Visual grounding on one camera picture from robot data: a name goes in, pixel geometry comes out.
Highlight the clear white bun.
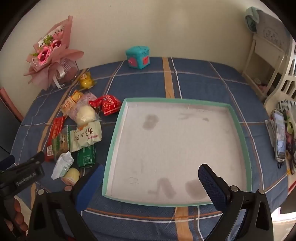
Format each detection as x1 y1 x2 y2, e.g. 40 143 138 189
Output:
68 101 102 127

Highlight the black cable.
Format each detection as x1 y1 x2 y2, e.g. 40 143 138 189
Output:
276 139 296 175

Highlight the beige roll cake packet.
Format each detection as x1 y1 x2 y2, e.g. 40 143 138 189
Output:
60 90 84 115

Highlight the pink wrapped flower bouquet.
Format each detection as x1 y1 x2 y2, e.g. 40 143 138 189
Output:
23 15 85 91

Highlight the dark green snack packet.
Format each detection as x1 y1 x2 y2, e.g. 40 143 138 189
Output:
77 144 96 168

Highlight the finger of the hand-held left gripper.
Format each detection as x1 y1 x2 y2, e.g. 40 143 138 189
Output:
17 152 45 174

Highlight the yellow jelly cup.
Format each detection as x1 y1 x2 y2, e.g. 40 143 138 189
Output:
60 167 80 185

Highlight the teal rimmed cardboard tray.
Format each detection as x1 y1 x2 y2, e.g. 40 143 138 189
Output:
102 98 252 207

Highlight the long red patterned packet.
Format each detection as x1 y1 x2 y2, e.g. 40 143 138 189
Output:
46 116 67 163

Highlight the teal cube toy box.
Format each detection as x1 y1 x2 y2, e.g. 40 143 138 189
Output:
125 46 150 69

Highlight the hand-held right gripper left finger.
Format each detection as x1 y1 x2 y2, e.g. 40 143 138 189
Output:
28 164 105 241

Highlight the yellow cake snack packet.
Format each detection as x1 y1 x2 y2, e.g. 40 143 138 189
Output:
79 71 96 90

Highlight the pink snack packet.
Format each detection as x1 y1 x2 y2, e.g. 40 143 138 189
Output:
77 91 98 109

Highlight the pink bed frame edge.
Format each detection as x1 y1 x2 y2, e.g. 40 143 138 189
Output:
0 87 25 122

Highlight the grey cloth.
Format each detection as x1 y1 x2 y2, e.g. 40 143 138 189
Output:
254 10 289 49

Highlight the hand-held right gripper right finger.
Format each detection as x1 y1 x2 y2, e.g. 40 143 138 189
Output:
198 164 278 241

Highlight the grey phone stand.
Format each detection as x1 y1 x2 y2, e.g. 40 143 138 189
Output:
265 118 277 149

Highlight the teal cloth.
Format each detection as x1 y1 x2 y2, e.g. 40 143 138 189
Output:
245 6 260 33

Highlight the clear glass vase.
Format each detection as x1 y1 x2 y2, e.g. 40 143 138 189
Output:
52 59 80 88

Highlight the person's left hand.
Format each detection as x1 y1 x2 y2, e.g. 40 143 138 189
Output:
5 199 28 237

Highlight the red square snack packet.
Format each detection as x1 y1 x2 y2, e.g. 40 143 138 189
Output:
89 95 122 116

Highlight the green and white bag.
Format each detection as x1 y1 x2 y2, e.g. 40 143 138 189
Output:
276 98 296 116

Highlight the smartphone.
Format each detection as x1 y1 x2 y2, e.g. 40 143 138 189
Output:
272 110 287 161

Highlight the small white snack packet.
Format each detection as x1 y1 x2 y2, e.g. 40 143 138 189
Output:
51 151 74 180

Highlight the pale green calligraphy packet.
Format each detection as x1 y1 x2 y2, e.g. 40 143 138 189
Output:
69 120 102 153

